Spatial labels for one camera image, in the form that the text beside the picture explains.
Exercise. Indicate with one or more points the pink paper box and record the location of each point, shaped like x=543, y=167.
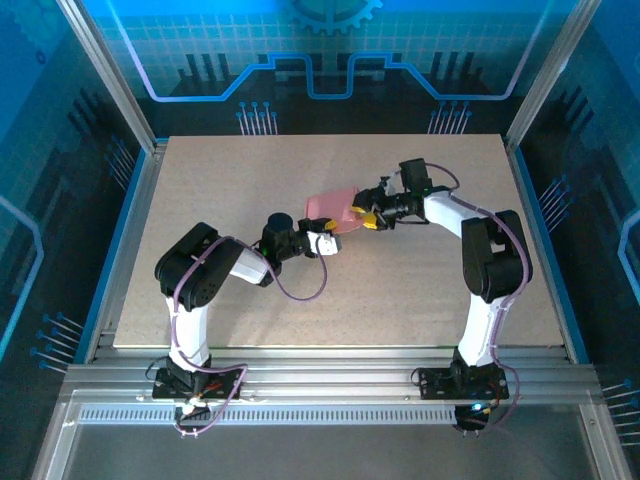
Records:
x=332, y=205

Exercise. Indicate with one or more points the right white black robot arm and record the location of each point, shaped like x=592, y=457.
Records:
x=495, y=260

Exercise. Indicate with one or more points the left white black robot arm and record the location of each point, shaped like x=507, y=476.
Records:
x=195, y=270

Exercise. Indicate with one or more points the blue table edge strip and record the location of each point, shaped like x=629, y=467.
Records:
x=114, y=250
x=531, y=200

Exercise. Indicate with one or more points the black round connector with LEDs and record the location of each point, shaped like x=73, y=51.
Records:
x=467, y=422

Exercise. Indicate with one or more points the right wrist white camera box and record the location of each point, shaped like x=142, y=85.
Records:
x=391, y=186

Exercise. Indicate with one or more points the long aluminium frame rail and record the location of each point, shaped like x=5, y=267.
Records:
x=325, y=372

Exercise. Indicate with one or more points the short aluminium side rail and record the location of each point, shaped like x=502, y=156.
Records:
x=136, y=225

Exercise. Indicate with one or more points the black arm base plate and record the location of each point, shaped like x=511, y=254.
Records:
x=435, y=385
x=227, y=387

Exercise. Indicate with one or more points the aluminium corner post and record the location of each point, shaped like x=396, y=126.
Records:
x=112, y=75
x=550, y=75

